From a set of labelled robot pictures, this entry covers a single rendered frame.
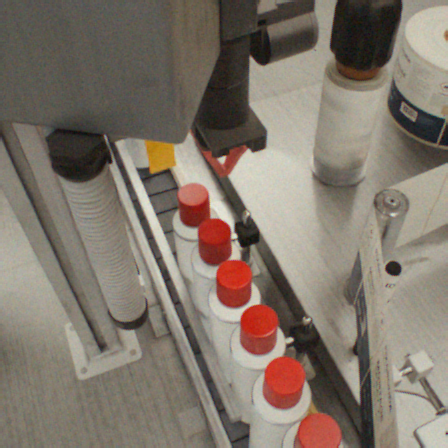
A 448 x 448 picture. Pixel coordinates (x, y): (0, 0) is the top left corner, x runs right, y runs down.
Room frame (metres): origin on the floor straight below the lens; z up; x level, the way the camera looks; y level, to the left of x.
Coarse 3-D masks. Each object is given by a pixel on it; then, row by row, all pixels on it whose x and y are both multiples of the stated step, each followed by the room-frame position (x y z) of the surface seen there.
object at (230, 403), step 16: (128, 160) 0.53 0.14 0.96; (128, 176) 0.51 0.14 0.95; (144, 192) 0.47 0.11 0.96; (144, 208) 0.45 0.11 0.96; (160, 240) 0.39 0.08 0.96; (176, 272) 0.35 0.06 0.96; (176, 288) 0.32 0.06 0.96; (192, 304) 0.30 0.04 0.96; (192, 320) 0.28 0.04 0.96; (208, 352) 0.24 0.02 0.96; (208, 368) 0.23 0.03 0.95; (224, 384) 0.21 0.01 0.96; (224, 400) 0.19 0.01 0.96; (240, 416) 0.18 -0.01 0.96
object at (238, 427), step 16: (112, 144) 0.65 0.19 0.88; (144, 176) 0.58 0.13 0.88; (160, 176) 0.58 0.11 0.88; (160, 192) 0.55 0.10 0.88; (176, 192) 0.54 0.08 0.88; (160, 208) 0.51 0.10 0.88; (176, 208) 0.51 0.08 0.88; (144, 224) 0.48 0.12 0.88; (160, 224) 0.48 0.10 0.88; (160, 256) 0.43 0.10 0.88; (176, 256) 0.43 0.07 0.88; (176, 304) 0.35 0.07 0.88; (192, 336) 0.30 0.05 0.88; (208, 384) 0.24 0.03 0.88; (224, 416) 0.20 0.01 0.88; (240, 432) 0.18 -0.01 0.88
